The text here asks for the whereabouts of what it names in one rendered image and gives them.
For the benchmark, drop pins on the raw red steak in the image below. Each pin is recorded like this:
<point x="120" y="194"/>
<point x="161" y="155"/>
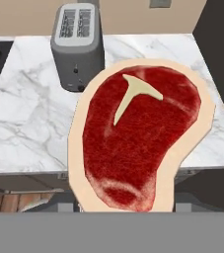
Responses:
<point x="133" y="141"/>

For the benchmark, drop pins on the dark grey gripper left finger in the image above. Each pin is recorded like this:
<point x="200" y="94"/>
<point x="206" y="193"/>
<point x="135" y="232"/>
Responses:
<point x="65" y="207"/>

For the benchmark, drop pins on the grey toaster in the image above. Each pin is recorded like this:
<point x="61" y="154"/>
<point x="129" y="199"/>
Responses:
<point x="77" y="49"/>

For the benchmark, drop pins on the grey wall socket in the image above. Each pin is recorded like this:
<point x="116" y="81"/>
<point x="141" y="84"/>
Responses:
<point x="160" y="3"/>

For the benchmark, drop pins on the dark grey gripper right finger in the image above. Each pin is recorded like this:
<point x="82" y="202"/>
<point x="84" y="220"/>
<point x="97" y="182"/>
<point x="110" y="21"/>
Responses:
<point x="183" y="207"/>

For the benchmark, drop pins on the brown drawer front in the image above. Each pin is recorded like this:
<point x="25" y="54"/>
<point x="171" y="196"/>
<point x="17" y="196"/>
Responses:
<point x="21" y="182"/>

